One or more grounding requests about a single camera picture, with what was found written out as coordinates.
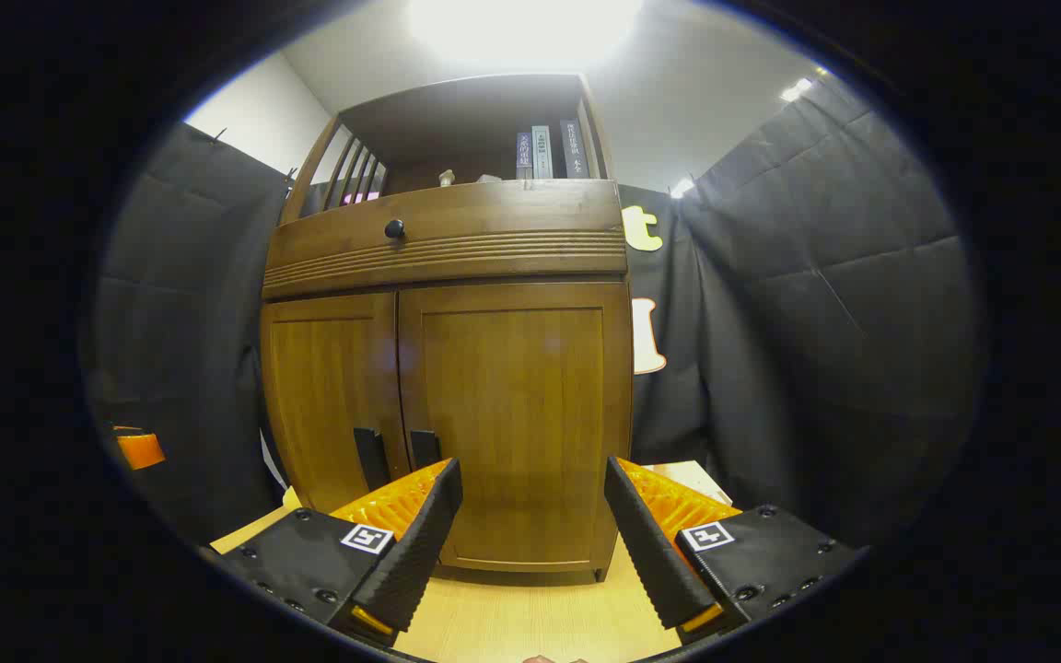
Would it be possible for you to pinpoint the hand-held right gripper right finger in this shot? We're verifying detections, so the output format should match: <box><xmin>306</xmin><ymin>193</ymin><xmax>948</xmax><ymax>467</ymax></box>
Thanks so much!
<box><xmin>604</xmin><ymin>456</ymin><xmax>866</xmax><ymax>646</ymax></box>

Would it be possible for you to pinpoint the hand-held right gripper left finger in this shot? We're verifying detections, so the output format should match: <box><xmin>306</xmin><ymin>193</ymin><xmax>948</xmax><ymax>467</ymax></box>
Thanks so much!
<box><xmin>213</xmin><ymin>458</ymin><xmax>464</xmax><ymax>648</ymax></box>

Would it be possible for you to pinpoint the wooden cabinet door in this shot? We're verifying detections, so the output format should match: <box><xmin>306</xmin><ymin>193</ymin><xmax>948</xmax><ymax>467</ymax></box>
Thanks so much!
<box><xmin>397</xmin><ymin>281</ymin><xmax>624</xmax><ymax>574</ymax></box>
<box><xmin>261</xmin><ymin>293</ymin><xmax>412</xmax><ymax>515</ymax></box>

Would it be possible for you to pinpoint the brown wooden shoe cabinet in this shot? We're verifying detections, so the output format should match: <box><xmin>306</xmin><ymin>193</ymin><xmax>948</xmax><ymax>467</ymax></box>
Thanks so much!
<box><xmin>259</xmin><ymin>74</ymin><xmax>635</xmax><ymax>586</ymax></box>

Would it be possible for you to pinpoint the wooden cabinet drawer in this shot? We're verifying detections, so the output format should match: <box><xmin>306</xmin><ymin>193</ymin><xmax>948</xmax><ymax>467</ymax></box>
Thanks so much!
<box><xmin>262</xmin><ymin>179</ymin><xmax>629</xmax><ymax>301</ymax></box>

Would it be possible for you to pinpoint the thick dark book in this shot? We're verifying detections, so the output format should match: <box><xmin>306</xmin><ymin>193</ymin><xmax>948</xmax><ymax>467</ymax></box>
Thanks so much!
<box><xmin>559</xmin><ymin>119</ymin><xmax>592</xmax><ymax>179</ymax></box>

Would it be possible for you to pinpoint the black left door handle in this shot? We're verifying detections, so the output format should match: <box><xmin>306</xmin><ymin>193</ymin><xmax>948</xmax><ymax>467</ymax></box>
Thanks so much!
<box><xmin>354</xmin><ymin>426</ymin><xmax>391</xmax><ymax>492</ymax></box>

